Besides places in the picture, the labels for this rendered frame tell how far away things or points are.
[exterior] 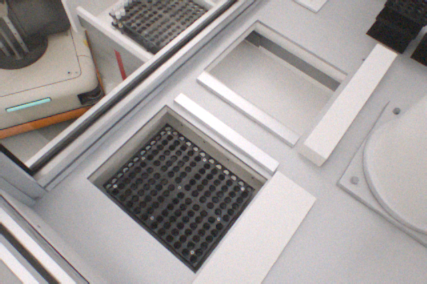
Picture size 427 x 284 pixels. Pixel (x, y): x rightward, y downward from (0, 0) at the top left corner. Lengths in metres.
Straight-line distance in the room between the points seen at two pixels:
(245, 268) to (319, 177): 0.21
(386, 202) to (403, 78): 0.32
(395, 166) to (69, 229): 0.52
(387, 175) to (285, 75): 0.39
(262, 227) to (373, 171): 0.22
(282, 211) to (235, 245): 0.10
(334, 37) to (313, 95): 0.15
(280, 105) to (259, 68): 0.12
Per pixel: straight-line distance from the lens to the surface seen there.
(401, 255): 0.63
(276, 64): 0.88
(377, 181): 0.62
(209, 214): 0.59
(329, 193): 0.60
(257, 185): 0.66
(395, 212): 0.62
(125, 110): 0.59
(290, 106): 0.81
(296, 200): 0.57
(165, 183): 0.64
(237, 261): 0.52
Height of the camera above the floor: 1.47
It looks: 63 degrees down
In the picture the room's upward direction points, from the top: 8 degrees clockwise
